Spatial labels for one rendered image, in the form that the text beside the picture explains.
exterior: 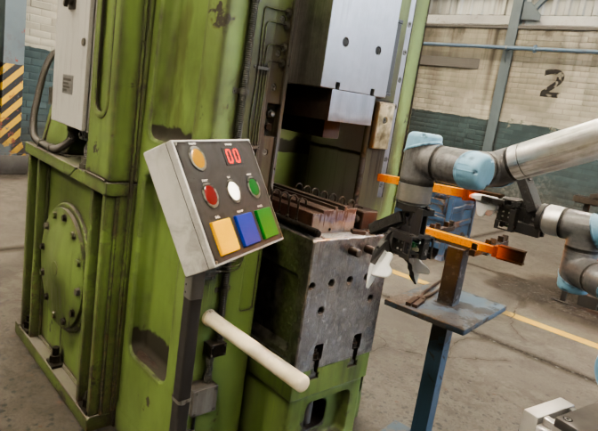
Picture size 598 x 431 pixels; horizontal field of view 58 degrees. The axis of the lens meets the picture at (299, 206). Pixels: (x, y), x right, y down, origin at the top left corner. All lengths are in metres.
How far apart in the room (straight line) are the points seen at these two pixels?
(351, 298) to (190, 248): 0.83
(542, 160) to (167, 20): 1.26
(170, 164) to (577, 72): 8.53
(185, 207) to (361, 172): 1.01
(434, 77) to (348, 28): 8.60
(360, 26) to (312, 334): 0.97
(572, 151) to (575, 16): 8.56
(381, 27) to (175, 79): 0.69
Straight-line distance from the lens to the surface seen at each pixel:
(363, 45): 1.74
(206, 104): 1.61
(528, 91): 9.55
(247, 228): 1.27
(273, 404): 1.93
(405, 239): 1.18
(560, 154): 1.16
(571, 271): 1.42
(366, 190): 2.06
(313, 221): 1.70
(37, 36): 7.51
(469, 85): 9.93
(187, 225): 1.15
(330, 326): 1.83
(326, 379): 1.93
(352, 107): 1.73
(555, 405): 1.33
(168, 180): 1.16
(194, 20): 1.83
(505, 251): 1.83
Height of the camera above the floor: 1.32
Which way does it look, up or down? 11 degrees down
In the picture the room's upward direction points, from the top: 8 degrees clockwise
